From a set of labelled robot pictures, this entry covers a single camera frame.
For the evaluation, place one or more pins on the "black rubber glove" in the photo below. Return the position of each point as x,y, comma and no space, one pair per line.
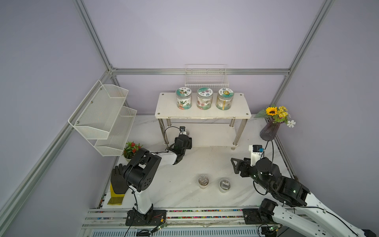
118,186

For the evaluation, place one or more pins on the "small clear jar right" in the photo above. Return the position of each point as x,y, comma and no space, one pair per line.
224,185

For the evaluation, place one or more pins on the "sunflower bouquet in dark vase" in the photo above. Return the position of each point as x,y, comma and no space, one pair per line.
275,117

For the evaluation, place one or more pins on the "white mesh wall rack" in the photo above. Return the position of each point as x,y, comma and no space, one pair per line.
104,120

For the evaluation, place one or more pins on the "small red flower pot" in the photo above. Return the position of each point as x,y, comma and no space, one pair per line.
131,149

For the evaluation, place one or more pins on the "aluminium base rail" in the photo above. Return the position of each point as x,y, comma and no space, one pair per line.
198,222

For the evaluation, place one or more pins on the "small clear jar middle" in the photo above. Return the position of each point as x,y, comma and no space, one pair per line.
203,181

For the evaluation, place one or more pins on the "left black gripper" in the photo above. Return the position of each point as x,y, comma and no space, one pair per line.
189,145

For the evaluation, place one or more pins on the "white two-tier shelf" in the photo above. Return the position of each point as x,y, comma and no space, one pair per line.
207,128

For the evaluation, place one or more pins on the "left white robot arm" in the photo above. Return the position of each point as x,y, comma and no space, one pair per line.
138,174

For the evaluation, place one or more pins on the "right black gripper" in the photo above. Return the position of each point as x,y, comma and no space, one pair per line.
244,163

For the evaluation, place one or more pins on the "seed jar sunflower lid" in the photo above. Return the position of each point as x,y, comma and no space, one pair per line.
225,98

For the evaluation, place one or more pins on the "seed jar green plant lid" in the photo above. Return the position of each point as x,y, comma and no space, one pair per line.
184,98

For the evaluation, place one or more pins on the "white wire basket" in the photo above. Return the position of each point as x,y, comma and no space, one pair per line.
213,76

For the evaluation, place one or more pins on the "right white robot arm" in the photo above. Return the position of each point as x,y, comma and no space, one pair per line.
292,203

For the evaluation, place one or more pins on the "small clear jar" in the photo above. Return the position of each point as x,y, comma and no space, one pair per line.
224,185
203,181

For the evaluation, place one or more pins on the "seed jar purple flower lid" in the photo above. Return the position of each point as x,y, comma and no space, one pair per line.
204,98

